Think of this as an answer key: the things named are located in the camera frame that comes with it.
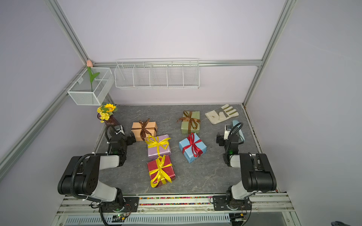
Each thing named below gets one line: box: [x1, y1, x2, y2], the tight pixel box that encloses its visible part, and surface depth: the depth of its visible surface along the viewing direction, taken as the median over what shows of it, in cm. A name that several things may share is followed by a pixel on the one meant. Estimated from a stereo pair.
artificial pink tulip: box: [86, 59, 100, 92], surface depth 92 cm
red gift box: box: [146, 154, 176, 188], surface depth 80 cm
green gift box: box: [180, 110, 201, 135], surface depth 103 cm
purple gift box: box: [147, 134, 172, 158], surface depth 87 cm
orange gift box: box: [131, 121, 158, 142], surface depth 101 cm
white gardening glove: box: [204, 104, 239, 125], surface depth 117 cm
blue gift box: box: [179, 132, 207, 164], surface depth 89 cm
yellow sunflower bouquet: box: [96, 103, 118, 123], surface depth 86 cm
